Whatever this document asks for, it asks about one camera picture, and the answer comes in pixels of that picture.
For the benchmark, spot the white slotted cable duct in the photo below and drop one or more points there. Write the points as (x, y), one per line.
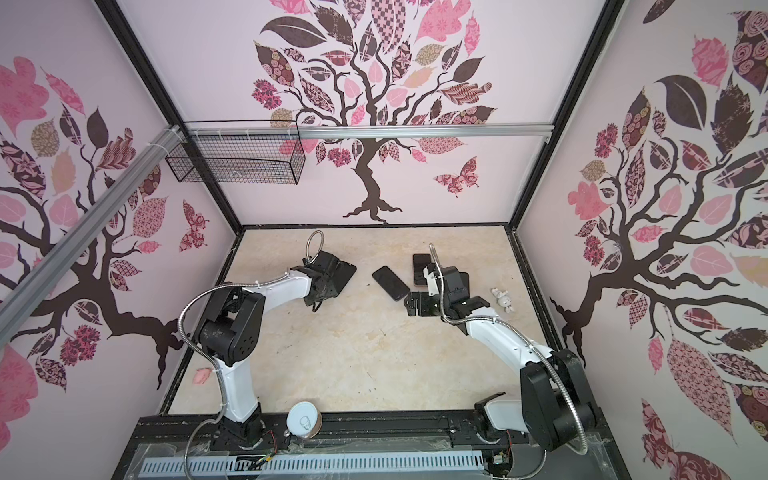
(312, 466)

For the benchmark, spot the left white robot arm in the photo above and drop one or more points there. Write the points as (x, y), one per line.
(230, 326)

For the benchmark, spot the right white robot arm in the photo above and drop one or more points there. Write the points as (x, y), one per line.
(555, 404)

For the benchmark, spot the silver aluminium rail left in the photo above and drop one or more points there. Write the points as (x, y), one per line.
(19, 305)

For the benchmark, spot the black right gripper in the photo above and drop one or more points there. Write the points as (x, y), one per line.
(413, 305)

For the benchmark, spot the silver aluminium rail back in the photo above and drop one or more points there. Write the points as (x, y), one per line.
(381, 132)

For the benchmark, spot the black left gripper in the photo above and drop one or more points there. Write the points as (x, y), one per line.
(309, 300)

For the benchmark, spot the black smartphone centre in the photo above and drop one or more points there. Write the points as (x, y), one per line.
(395, 288)

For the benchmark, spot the silver aluminium rail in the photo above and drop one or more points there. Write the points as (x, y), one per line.
(19, 305)
(381, 132)

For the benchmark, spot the small white figurine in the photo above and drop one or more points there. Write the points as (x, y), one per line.
(503, 300)

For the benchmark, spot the white round can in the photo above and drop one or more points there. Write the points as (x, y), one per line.
(304, 420)

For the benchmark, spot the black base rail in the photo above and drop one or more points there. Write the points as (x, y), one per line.
(506, 454)

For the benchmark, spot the black smartphone with silver frame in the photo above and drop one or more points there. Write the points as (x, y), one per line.
(420, 261)

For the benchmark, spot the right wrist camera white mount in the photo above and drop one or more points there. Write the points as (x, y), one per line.
(432, 277)

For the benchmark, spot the small pink eraser piece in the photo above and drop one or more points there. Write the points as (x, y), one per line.
(201, 375)

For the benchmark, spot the black wire basket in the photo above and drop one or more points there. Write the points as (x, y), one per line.
(267, 153)

